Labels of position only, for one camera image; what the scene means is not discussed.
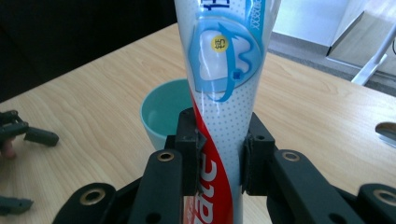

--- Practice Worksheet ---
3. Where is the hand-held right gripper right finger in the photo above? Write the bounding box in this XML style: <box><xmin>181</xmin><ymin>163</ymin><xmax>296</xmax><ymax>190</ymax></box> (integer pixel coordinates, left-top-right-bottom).
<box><xmin>241</xmin><ymin>111</ymin><xmax>278</xmax><ymax>197</ymax></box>

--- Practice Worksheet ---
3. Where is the blue white red toothpaste tube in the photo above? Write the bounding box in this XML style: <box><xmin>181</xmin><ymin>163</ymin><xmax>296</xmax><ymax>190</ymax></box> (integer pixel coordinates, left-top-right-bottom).
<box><xmin>173</xmin><ymin>0</ymin><xmax>283</xmax><ymax>224</ymax></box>

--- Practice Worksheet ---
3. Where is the teal plastic cup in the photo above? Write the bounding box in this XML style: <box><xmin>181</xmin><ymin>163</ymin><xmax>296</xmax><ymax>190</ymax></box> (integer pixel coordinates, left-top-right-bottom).
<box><xmin>139</xmin><ymin>78</ymin><xmax>195</xmax><ymax>152</ymax></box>

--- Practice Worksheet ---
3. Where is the white metal stand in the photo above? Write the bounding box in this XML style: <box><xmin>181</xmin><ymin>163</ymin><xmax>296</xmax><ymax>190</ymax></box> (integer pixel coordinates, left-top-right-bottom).
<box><xmin>351</xmin><ymin>21</ymin><xmax>396</xmax><ymax>87</ymax></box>

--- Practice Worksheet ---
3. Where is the shiny metal object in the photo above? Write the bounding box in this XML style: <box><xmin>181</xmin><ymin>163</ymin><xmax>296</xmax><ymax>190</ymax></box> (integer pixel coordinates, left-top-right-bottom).
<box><xmin>375</xmin><ymin>121</ymin><xmax>396</xmax><ymax>147</ymax></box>

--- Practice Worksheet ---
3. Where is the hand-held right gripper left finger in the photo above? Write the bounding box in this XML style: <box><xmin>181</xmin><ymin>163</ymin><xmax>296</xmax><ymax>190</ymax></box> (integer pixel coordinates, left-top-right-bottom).
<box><xmin>164</xmin><ymin>106</ymin><xmax>207</xmax><ymax>197</ymax></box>

